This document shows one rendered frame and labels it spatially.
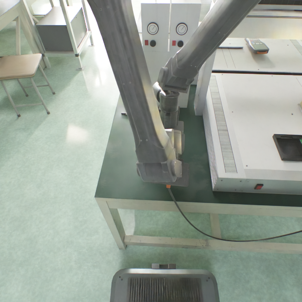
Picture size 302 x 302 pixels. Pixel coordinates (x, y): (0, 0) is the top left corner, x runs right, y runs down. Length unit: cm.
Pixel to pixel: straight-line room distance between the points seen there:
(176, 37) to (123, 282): 113
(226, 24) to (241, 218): 140
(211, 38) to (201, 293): 108
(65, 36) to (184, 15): 222
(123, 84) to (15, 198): 167
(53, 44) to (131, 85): 277
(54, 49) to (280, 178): 284
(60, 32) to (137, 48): 265
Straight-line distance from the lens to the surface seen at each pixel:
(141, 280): 123
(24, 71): 229
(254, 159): 86
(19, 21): 297
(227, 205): 86
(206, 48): 52
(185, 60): 56
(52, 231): 171
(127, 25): 36
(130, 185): 84
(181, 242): 139
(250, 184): 83
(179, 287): 123
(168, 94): 63
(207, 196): 84
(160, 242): 138
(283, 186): 88
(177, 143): 52
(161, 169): 44
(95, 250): 157
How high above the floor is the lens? 148
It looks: 51 degrees down
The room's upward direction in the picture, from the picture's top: 1 degrees counter-clockwise
